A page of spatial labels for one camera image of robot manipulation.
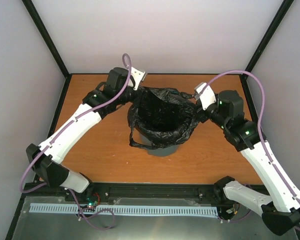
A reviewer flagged black plastic trash bag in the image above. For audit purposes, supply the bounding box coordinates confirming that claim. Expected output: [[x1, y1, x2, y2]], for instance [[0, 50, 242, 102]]
[[127, 87, 208, 150]]

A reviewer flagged teal plastic trash bin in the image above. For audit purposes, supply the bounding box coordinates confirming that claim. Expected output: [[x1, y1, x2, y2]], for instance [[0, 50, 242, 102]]
[[138, 91, 181, 158]]

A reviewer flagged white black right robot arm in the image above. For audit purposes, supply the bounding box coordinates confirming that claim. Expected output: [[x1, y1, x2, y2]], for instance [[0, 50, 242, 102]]
[[194, 87, 300, 236]]

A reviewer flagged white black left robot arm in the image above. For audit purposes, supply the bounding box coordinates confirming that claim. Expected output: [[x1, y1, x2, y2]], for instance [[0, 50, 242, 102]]
[[26, 67, 147, 202]]

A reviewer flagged small green-lit circuit board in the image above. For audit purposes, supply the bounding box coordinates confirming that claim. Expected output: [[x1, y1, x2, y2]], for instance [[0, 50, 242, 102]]
[[87, 195, 100, 208]]

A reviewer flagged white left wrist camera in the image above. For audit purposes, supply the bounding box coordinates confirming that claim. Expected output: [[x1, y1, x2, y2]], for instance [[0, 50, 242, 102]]
[[127, 67, 147, 91]]

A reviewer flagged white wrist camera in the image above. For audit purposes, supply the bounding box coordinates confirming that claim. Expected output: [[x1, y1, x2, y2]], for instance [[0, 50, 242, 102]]
[[194, 82, 216, 111], [127, 67, 147, 91]]

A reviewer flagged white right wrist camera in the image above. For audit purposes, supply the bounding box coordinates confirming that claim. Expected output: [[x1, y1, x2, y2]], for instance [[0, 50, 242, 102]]
[[194, 82, 216, 111]]

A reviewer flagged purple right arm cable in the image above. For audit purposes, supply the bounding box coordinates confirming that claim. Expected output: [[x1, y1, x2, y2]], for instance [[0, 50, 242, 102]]
[[199, 70, 300, 233]]

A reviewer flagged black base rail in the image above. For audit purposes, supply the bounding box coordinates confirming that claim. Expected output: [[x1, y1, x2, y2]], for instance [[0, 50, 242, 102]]
[[23, 181, 291, 206]]

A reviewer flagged black right rear frame post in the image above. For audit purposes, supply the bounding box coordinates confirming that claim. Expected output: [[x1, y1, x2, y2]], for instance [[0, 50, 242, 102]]
[[245, 0, 294, 72]]

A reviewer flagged black frame post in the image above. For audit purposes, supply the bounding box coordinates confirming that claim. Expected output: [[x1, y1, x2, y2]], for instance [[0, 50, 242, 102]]
[[245, 0, 294, 72], [22, 0, 70, 78]]

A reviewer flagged black left rear frame post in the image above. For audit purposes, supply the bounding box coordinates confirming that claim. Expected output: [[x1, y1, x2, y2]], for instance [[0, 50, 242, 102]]
[[22, 0, 70, 78]]

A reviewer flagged light blue slotted cable duct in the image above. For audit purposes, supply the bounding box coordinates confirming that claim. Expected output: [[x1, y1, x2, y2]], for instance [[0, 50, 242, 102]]
[[28, 203, 218, 218]]

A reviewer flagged metal base plate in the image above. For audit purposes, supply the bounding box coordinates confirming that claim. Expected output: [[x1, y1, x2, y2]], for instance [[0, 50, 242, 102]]
[[11, 196, 300, 240]]

